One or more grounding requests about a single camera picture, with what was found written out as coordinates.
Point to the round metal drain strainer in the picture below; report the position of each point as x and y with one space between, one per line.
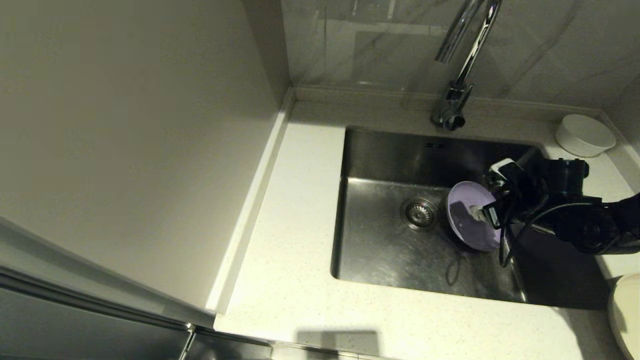
418 214

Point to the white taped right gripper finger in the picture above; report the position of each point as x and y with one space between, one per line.
480 212

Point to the grey glossy cabinet door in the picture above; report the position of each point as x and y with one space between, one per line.
75 325

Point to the chrome gooseneck faucet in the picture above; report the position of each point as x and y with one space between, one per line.
452 100

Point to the stainless steel sink basin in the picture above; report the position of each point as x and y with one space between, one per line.
390 260

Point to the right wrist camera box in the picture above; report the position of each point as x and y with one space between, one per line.
505 172

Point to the small white bowl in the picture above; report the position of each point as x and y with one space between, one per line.
585 134

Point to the purple plate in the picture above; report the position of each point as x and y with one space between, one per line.
465 230

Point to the beige plate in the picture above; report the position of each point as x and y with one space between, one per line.
629 315

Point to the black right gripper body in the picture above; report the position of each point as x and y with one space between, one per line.
512 212

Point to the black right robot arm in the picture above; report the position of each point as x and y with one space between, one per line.
590 222

